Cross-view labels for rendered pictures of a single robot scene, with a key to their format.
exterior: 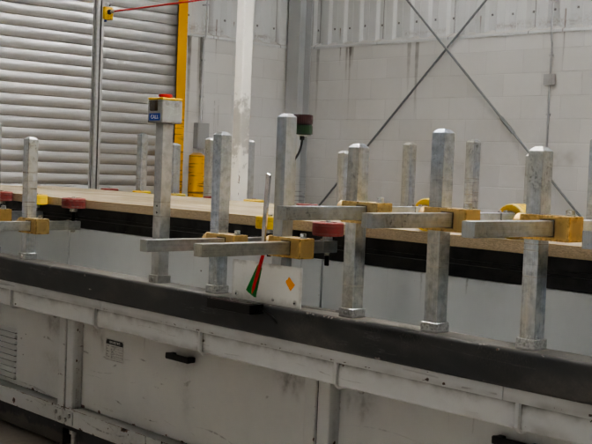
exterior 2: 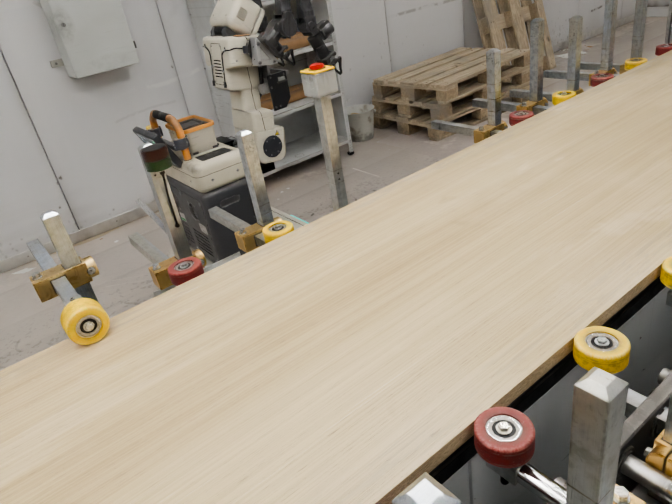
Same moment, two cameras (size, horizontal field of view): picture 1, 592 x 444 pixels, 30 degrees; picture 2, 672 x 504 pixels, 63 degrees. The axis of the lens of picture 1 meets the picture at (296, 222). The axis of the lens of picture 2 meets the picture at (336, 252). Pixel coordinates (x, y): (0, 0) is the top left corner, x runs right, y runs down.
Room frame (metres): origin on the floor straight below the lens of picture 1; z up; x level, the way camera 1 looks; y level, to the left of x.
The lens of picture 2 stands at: (3.36, -1.15, 1.51)
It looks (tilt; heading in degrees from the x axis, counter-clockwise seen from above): 29 degrees down; 100
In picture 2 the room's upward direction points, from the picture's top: 10 degrees counter-clockwise
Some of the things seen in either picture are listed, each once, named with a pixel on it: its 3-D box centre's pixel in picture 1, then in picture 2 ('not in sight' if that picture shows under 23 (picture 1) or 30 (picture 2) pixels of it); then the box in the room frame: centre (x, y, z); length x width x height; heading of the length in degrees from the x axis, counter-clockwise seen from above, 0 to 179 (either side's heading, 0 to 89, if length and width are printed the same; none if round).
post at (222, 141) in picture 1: (219, 222); (263, 213); (2.93, 0.20, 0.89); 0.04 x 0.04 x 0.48; 43
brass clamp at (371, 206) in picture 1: (363, 212); (65, 277); (2.55, -0.15, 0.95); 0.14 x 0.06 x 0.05; 43
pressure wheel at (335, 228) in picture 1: (327, 242); (190, 283); (2.80, -0.08, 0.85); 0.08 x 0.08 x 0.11
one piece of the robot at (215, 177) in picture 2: not in sight; (213, 190); (2.40, 1.18, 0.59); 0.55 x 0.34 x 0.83; 133
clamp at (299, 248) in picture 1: (289, 247); (179, 268); (2.73, 0.01, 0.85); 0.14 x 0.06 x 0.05; 43
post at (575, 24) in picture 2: not in sight; (573, 78); (4.02, 1.23, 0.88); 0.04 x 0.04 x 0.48; 43
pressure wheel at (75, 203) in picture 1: (73, 213); (521, 128); (3.73, 0.75, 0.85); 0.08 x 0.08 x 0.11
